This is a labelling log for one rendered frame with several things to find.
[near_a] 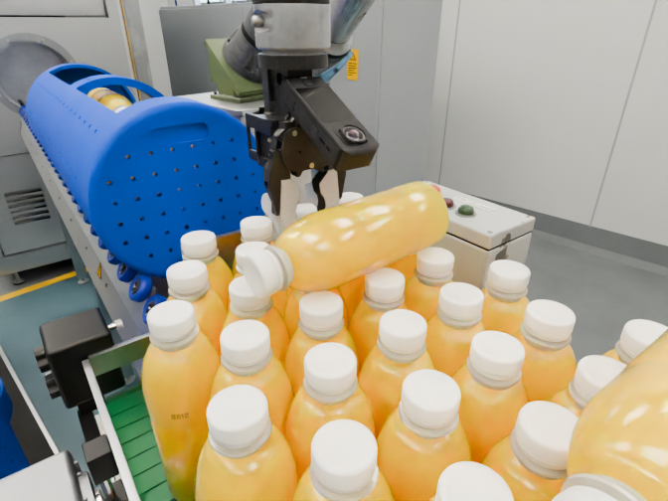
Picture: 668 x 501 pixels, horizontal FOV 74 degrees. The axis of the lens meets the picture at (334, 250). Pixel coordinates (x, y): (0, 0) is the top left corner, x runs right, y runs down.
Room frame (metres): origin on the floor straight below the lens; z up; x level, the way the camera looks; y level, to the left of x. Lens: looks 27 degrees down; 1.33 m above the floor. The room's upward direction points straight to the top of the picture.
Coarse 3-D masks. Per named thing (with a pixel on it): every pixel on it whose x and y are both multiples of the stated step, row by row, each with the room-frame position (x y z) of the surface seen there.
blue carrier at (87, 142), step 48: (48, 96) 1.03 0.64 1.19; (48, 144) 0.90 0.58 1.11; (96, 144) 0.61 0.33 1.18; (144, 144) 0.62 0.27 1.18; (240, 144) 0.70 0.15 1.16; (96, 192) 0.57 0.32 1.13; (144, 192) 0.61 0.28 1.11; (192, 192) 0.65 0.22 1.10; (240, 192) 0.70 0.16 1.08; (144, 240) 0.60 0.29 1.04
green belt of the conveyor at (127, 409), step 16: (112, 400) 0.42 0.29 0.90; (128, 400) 0.42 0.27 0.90; (144, 400) 0.42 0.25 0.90; (112, 416) 0.39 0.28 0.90; (128, 416) 0.39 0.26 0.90; (144, 416) 0.39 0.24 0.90; (128, 432) 0.37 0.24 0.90; (144, 432) 0.37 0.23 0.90; (128, 448) 0.34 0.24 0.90; (144, 448) 0.34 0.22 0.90; (128, 464) 0.32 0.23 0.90; (144, 464) 0.32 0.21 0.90; (160, 464) 0.32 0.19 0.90; (144, 480) 0.30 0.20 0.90; (160, 480) 0.30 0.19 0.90; (144, 496) 0.29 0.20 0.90; (160, 496) 0.29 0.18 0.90
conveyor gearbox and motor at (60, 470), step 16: (48, 464) 0.35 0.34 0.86; (64, 464) 0.35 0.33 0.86; (0, 480) 0.33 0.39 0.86; (16, 480) 0.33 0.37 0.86; (32, 480) 0.33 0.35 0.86; (48, 480) 0.33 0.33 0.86; (64, 480) 0.33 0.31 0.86; (80, 480) 0.34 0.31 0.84; (0, 496) 0.31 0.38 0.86; (16, 496) 0.31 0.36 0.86; (32, 496) 0.31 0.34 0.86; (48, 496) 0.31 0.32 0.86; (64, 496) 0.31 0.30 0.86; (80, 496) 0.32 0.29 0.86; (96, 496) 0.34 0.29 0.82
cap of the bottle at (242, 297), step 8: (240, 280) 0.36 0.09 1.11; (232, 288) 0.35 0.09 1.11; (240, 288) 0.35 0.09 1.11; (248, 288) 0.35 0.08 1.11; (232, 296) 0.34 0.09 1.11; (240, 296) 0.34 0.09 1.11; (248, 296) 0.33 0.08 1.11; (232, 304) 0.35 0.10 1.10; (240, 304) 0.34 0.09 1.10; (248, 304) 0.33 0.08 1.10; (256, 304) 0.34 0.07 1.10; (264, 304) 0.34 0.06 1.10
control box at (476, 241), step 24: (456, 192) 0.65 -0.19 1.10; (456, 216) 0.55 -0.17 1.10; (480, 216) 0.55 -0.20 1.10; (504, 216) 0.55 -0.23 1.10; (528, 216) 0.55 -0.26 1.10; (456, 240) 0.53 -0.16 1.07; (480, 240) 0.50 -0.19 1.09; (504, 240) 0.51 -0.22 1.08; (528, 240) 0.54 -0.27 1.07; (456, 264) 0.52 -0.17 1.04; (480, 264) 0.50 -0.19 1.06; (480, 288) 0.49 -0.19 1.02
